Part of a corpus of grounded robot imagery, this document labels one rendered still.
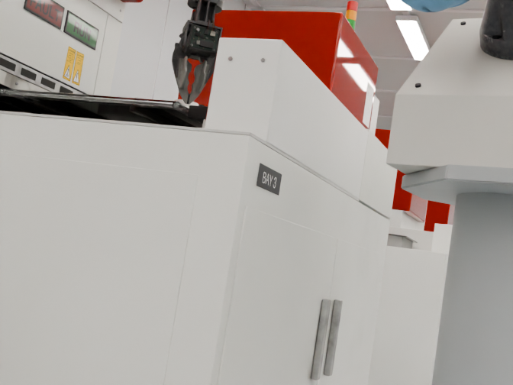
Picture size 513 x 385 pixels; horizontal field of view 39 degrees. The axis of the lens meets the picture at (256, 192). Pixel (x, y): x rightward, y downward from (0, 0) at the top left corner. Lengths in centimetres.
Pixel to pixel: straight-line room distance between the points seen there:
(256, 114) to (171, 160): 13
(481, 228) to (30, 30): 95
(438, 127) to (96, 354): 53
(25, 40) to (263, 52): 65
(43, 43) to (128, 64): 308
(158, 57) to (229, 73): 394
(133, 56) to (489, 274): 387
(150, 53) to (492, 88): 398
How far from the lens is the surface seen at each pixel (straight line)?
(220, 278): 90
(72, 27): 164
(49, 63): 158
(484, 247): 100
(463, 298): 101
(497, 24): 109
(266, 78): 99
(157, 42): 493
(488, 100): 98
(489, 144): 96
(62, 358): 100
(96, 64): 172
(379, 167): 163
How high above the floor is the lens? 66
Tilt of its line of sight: 6 degrees up
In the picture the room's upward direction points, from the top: 9 degrees clockwise
